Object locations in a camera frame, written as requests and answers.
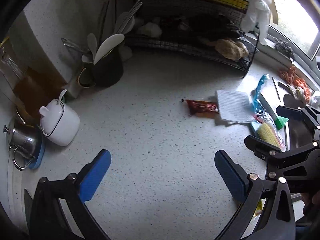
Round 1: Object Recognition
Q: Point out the white green medicine box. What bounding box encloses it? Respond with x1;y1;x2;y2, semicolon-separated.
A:
259;92;289;130

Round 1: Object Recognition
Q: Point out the blue foil snack wrapper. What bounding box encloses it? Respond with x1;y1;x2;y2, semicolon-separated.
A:
251;74;286;148

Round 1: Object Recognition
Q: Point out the white dotted wipe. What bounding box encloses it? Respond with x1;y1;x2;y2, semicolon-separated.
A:
216;90;255;124

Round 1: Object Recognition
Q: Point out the red snack wrapper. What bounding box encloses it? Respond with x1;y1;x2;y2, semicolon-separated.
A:
186;99;219;115

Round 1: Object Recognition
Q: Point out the yellow sauce packet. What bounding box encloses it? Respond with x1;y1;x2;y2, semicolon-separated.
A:
252;199;264;219

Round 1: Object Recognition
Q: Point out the person right hand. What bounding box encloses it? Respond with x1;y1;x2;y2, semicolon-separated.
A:
300;191;320;216

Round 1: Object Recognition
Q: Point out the white plastic bag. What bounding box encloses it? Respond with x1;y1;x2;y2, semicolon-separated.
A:
310;91;320;109

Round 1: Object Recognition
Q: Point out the stainless steel sink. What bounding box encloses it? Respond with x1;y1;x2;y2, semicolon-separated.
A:
274;81;319;150

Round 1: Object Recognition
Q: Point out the orange dish rag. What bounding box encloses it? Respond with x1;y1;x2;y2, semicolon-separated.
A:
280;66;315;105

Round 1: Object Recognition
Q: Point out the steel wool scrubber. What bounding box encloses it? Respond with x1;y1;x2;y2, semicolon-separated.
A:
274;38;295;62

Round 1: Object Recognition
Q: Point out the small steel teapot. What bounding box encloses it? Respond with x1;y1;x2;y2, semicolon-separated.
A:
3;118;45;171

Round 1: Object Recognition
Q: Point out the white sugar jar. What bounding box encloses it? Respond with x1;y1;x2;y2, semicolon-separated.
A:
39;89;80;147

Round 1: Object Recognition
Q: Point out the ginger root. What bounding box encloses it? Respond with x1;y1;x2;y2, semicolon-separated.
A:
215;39;249;61

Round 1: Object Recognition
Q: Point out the translucent rubber glove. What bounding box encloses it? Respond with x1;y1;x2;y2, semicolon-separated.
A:
240;0;272;46

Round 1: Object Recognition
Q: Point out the glass oil bottle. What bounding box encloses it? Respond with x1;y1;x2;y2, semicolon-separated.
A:
1;37;50;121

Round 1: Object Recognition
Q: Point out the black utensil holder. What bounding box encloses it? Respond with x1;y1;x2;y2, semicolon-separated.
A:
77;47;124;88

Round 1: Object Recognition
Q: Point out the black wire rack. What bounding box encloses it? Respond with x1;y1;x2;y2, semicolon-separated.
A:
117;0;258;74

